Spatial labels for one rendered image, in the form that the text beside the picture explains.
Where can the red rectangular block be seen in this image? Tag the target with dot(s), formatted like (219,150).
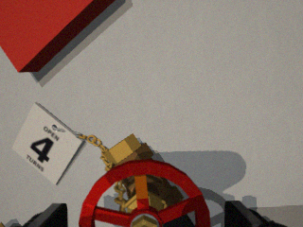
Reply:
(32,32)

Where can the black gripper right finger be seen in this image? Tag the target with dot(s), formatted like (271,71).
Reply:
(237,215)

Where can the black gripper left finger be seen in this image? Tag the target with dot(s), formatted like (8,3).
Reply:
(53,216)

